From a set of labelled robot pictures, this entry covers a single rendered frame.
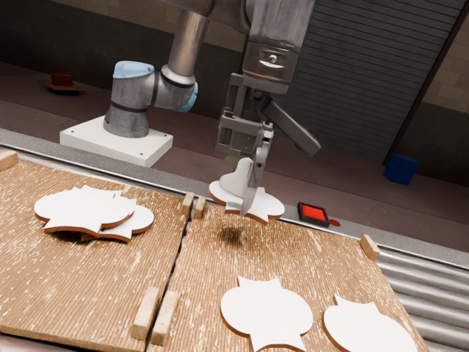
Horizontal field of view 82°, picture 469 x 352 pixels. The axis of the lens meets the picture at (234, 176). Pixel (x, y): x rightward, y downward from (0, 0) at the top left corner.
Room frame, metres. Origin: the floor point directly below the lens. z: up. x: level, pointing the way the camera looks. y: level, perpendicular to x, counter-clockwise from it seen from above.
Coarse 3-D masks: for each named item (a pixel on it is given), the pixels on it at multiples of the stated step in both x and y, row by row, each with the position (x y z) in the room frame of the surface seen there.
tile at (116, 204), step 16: (80, 192) 0.40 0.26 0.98; (96, 192) 0.41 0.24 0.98; (112, 192) 0.42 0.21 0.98; (48, 208) 0.34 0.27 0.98; (64, 208) 0.35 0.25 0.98; (80, 208) 0.36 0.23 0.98; (96, 208) 0.37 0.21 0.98; (112, 208) 0.38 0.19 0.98; (128, 208) 0.39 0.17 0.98; (48, 224) 0.30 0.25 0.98; (64, 224) 0.31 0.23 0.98; (80, 224) 0.32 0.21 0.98; (96, 224) 0.33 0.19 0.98; (112, 224) 0.34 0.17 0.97
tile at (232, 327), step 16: (240, 288) 0.31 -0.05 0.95; (256, 288) 0.32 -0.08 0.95; (272, 288) 0.33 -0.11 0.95; (224, 304) 0.27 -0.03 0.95; (240, 304) 0.28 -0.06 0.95; (256, 304) 0.29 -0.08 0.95; (272, 304) 0.30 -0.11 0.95; (288, 304) 0.30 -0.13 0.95; (304, 304) 0.31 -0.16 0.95; (224, 320) 0.25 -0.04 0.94; (240, 320) 0.26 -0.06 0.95; (256, 320) 0.26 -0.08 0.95; (272, 320) 0.27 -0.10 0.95; (288, 320) 0.28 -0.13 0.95; (304, 320) 0.28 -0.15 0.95; (240, 336) 0.24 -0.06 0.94; (256, 336) 0.24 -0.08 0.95; (272, 336) 0.25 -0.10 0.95; (288, 336) 0.25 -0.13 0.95
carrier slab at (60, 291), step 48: (0, 192) 0.39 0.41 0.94; (48, 192) 0.43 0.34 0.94; (144, 192) 0.52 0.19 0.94; (0, 240) 0.29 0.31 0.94; (48, 240) 0.31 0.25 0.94; (96, 240) 0.34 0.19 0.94; (144, 240) 0.37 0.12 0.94; (0, 288) 0.22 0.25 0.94; (48, 288) 0.23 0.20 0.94; (96, 288) 0.25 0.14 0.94; (144, 288) 0.27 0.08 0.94; (48, 336) 0.18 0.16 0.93; (96, 336) 0.19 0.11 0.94
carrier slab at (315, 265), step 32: (192, 224) 0.45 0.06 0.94; (224, 224) 0.48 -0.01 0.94; (256, 224) 0.51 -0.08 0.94; (288, 224) 0.54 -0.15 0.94; (192, 256) 0.36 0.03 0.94; (224, 256) 0.38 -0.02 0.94; (256, 256) 0.40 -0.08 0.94; (288, 256) 0.43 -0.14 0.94; (320, 256) 0.46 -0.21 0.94; (352, 256) 0.49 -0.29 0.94; (192, 288) 0.29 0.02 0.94; (224, 288) 0.31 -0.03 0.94; (288, 288) 0.35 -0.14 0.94; (320, 288) 0.37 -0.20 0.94; (352, 288) 0.39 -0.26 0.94; (384, 288) 0.41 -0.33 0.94; (192, 320) 0.24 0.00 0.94; (320, 320) 0.30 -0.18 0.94
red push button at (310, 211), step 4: (304, 208) 0.66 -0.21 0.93; (308, 208) 0.67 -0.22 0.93; (312, 208) 0.67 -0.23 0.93; (304, 212) 0.64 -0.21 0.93; (308, 212) 0.64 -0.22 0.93; (312, 212) 0.65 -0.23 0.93; (316, 212) 0.65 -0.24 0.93; (320, 212) 0.66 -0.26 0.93; (308, 216) 0.62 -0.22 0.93; (312, 216) 0.63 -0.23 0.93; (316, 216) 0.63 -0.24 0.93; (320, 216) 0.64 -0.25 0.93; (324, 220) 0.62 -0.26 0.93
